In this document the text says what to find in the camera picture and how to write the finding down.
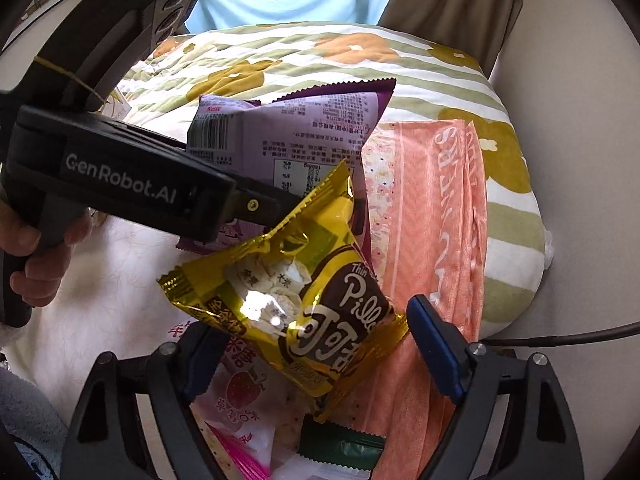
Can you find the purple snack packet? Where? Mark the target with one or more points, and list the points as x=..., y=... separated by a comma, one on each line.
x=300, y=130

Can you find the brown curtain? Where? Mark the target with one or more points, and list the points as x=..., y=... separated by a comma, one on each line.
x=450, y=5

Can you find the person's grey fleece clothing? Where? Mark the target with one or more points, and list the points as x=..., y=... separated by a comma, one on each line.
x=25, y=410

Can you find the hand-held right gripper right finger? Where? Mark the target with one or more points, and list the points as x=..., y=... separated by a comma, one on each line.
x=440, y=350

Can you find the white strawberry candy packet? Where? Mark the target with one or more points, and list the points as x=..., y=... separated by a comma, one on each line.
x=240, y=400

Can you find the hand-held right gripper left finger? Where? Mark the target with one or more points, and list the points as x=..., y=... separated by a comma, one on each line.
x=202, y=380

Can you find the person's left hand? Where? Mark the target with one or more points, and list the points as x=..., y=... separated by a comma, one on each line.
x=40, y=280

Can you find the floral striped blanket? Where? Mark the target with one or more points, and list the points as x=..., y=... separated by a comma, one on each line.
x=450, y=75

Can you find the yellow snack packet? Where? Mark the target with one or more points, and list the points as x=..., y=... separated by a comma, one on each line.
x=320, y=280

